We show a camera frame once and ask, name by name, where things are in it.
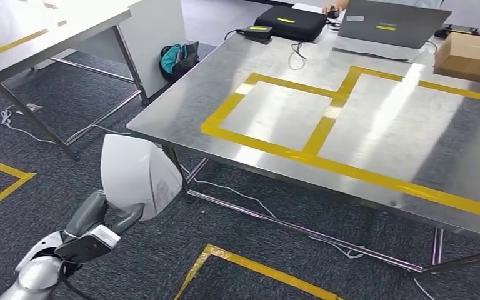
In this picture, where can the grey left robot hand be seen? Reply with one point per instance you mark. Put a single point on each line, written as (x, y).
(86, 211)

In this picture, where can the white mirror cover part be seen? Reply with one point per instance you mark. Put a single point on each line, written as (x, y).
(136, 174)

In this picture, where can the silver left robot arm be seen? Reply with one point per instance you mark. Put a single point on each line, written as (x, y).
(37, 277)

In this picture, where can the steel workbench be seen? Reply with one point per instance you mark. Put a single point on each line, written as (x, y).
(389, 124)

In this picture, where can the white power strip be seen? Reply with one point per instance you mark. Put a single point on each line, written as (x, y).
(29, 108)

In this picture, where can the yellow tape outline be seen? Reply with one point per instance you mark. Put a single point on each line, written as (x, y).
(222, 111)

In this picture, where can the teal and black backpack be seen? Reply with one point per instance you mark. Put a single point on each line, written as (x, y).
(178, 62)

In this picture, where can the yellow tape strip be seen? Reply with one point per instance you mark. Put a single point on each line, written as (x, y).
(12, 44)

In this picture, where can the white desk with metal legs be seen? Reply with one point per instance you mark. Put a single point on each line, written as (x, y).
(58, 20)

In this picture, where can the small black box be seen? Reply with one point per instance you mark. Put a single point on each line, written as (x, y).
(258, 33)

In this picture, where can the black zip case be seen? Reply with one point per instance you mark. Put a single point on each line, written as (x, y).
(298, 29)

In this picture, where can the black computer mouse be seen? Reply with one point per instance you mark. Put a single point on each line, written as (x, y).
(333, 14)

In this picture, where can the person's right hand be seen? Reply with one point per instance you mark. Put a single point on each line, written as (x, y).
(335, 5)

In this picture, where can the grey laptop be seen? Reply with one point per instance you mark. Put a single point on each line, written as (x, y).
(389, 20)

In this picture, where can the black handheld controller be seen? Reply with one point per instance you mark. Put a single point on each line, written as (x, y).
(457, 31)

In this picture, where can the brown cardboard box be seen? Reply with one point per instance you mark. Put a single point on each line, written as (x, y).
(472, 58)

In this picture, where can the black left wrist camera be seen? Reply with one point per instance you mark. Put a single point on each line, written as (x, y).
(86, 248)

